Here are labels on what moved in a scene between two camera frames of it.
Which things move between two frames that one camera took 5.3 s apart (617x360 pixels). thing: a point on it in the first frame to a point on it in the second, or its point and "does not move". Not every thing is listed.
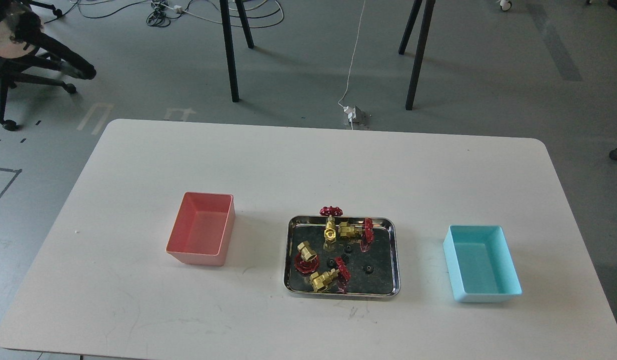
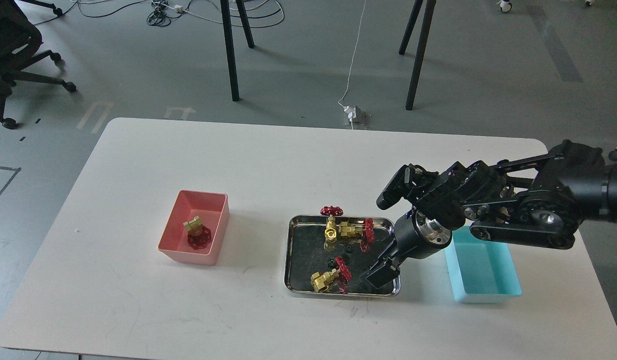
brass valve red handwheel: [307, 261] to [199, 236]
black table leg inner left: [245, 24] does not move
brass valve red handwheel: [366, 233] does not move
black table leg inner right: [403, 46] does not move
